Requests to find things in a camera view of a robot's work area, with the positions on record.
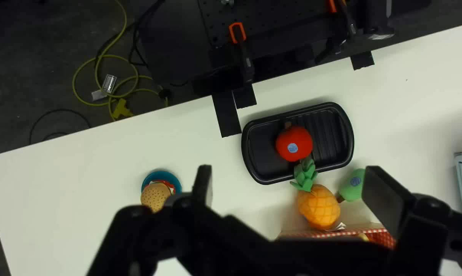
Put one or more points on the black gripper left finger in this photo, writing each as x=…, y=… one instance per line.
x=203, y=185

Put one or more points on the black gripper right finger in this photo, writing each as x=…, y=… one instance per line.
x=389, y=204

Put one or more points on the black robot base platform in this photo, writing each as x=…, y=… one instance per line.
x=282, y=20

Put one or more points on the toy burger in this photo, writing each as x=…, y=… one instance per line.
x=155, y=196

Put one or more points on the red checkered cardboard box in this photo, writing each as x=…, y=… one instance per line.
x=339, y=236

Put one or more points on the orange pineapple plush toy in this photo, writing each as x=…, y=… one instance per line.
x=319, y=207

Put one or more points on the red tomato plush toy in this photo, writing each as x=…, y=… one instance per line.
x=295, y=144

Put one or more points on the black tape strip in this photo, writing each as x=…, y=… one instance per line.
x=362, y=60
x=226, y=115

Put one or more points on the black ridged plastic tray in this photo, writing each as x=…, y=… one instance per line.
x=328, y=132

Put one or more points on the black orange bar clamp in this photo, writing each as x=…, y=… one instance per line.
x=339, y=7
x=238, y=32

